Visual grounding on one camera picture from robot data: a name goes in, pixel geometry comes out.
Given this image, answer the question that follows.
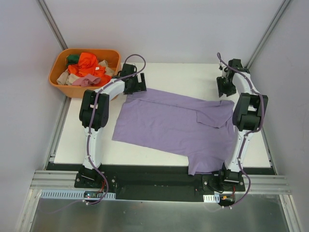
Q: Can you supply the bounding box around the purple t shirt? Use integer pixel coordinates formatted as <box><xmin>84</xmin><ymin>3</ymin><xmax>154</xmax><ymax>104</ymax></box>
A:
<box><xmin>112</xmin><ymin>89</ymin><xmax>235</xmax><ymax>175</ymax></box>

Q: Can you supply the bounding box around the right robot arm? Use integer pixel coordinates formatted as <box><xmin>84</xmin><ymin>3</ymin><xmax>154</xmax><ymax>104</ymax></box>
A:
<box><xmin>216</xmin><ymin>53</ymin><xmax>268</xmax><ymax>192</ymax></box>

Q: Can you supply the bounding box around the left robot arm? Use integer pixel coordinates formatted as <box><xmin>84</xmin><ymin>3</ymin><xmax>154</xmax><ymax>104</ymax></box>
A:
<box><xmin>74</xmin><ymin>63</ymin><xmax>147</xmax><ymax>188</ymax></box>

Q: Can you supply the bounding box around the pink t shirt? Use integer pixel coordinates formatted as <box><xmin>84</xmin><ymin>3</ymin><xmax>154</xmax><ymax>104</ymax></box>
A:
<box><xmin>72</xmin><ymin>74</ymin><xmax>101</xmax><ymax>87</ymax></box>

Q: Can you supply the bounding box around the orange t shirt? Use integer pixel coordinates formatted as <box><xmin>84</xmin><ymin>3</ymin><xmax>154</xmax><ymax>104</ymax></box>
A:
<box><xmin>67</xmin><ymin>52</ymin><xmax>112</xmax><ymax>87</ymax></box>

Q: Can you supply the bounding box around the green t shirt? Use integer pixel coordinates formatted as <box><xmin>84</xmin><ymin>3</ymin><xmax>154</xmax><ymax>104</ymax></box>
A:
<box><xmin>66</xmin><ymin>54</ymin><xmax>80</xmax><ymax>66</ymax></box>

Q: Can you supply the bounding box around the orange plastic bin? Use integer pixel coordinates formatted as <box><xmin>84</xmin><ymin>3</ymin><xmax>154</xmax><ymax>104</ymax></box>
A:
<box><xmin>49</xmin><ymin>48</ymin><xmax>121</xmax><ymax>98</ymax></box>

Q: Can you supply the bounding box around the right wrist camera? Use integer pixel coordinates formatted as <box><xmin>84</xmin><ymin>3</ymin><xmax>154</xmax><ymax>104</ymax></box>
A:
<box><xmin>219</xmin><ymin>63</ymin><xmax>225</xmax><ymax>71</ymax></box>

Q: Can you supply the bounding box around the left aluminium frame post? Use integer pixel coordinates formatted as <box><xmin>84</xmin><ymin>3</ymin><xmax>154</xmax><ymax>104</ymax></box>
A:
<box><xmin>36</xmin><ymin>0</ymin><xmax>68</xmax><ymax>50</ymax></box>

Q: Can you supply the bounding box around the aluminium frame post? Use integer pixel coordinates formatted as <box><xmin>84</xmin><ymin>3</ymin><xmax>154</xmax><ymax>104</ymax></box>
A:
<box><xmin>36</xmin><ymin>0</ymin><xmax>68</xmax><ymax>50</ymax></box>
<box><xmin>245</xmin><ymin>0</ymin><xmax>293</xmax><ymax>69</ymax></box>

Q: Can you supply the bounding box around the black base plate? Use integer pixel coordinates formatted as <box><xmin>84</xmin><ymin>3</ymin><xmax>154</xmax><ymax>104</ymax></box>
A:
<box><xmin>74</xmin><ymin>165</ymin><xmax>245</xmax><ymax>202</ymax></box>

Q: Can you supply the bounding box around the right aluminium frame post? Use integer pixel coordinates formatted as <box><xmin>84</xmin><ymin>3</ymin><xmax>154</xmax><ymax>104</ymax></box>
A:
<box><xmin>245</xmin><ymin>0</ymin><xmax>293</xmax><ymax>69</ymax></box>

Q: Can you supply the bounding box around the right white cable duct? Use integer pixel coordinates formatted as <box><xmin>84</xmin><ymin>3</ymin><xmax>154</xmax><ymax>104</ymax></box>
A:
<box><xmin>203</xmin><ymin>194</ymin><xmax>220</xmax><ymax>203</ymax></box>

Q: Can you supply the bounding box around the white cable duct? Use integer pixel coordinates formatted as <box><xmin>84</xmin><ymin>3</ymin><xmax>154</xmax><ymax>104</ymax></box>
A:
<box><xmin>41</xmin><ymin>189</ymin><xmax>116</xmax><ymax>201</ymax></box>
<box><xmin>203</xmin><ymin>194</ymin><xmax>220</xmax><ymax>203</ymax></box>

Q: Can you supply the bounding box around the left white cable duct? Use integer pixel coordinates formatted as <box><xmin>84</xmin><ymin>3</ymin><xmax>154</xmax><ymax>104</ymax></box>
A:
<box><xmin>41</xmin><ymin>189</ymin><xmax>116</xmax><ymax>201</ymax></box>

